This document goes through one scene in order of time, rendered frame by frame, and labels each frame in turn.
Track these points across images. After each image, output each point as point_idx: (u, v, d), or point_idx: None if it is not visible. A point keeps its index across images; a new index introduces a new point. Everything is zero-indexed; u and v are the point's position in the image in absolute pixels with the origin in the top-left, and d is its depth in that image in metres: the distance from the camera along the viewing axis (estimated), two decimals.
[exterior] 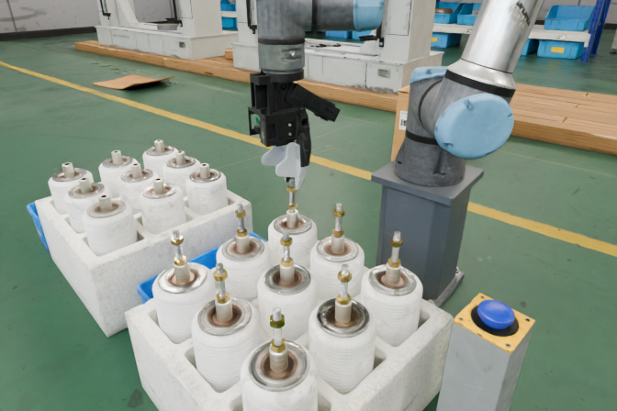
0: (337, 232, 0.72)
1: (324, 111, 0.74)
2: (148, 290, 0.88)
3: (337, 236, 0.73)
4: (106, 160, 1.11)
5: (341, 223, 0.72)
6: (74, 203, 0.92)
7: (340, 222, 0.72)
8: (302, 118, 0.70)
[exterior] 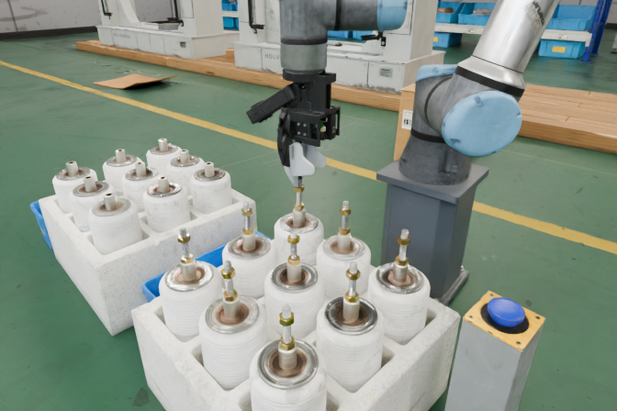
0: (343, 230, 0.72)
1: None
2: (152, 288, 0.88)
3: (343, 234, 0.72)
4: (109, 159, 1.11)
5: (347, 221, 0.72)
6: (79, 202, 0.92)
7: (346, 220, 0.72)
8: None
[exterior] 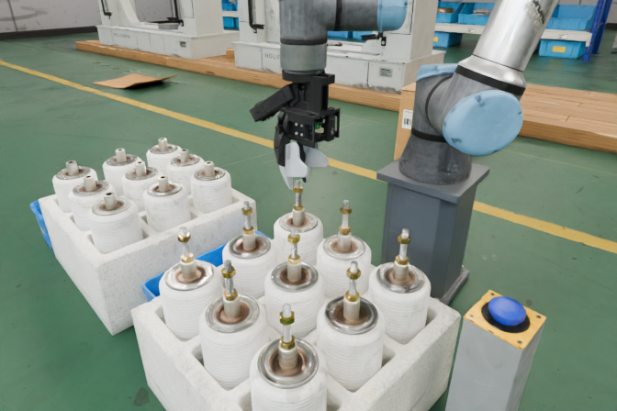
0: (344, 229, 0.72)
1: None
2: (152, 287, 0.88)
3: (344, 233, 0.72)
4: (109, 158, 1.11)
5: (347, 220, 0.72)
6: (79, 201, 0.92)
7: (347, 219, 0.72)
8: None
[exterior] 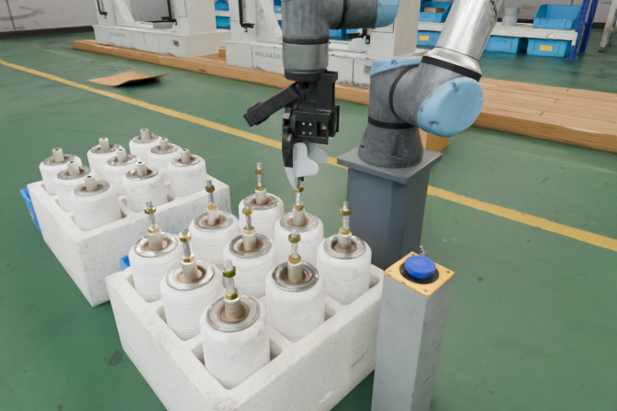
0: (303, 204, 0.81)
1: None
2: (129, 262, 0.96)
3: (303, 206, 0.81)
4: (94, 147, 1.19)
5: (298, 196, 0.81)
6: (62, 184, 1.00)
7: (299, 194, 0.80)
8: None
